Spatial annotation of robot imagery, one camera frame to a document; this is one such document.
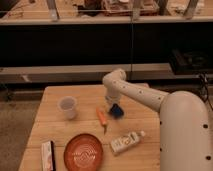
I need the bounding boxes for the white lotion bottle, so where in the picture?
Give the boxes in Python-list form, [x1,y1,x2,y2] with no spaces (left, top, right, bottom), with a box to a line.
[110,130,146,155]

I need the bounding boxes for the black cables at right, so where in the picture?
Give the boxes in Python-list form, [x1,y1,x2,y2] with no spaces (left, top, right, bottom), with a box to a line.
[198,73,212,101]

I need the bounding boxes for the translucent plastic cup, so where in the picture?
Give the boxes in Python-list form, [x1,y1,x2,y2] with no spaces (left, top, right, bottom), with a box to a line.
[58,96,77,119]

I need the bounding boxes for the black box on shelf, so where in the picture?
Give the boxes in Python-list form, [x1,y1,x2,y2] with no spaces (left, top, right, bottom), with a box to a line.
[169,49,213,75]

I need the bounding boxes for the orange toy carrot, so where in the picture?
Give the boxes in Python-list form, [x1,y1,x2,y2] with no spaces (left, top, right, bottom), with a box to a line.
[96,108,108,134]

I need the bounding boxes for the orange ridged plate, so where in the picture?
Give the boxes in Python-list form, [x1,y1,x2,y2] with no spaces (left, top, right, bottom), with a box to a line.
[63,133,103,171]

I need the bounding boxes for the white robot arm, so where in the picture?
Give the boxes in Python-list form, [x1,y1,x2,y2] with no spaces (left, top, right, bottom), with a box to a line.
[102,69,213,171]

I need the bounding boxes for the cluttered upper shelf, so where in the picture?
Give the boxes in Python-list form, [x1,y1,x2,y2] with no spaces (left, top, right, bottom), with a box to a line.
[0,0,213,25]

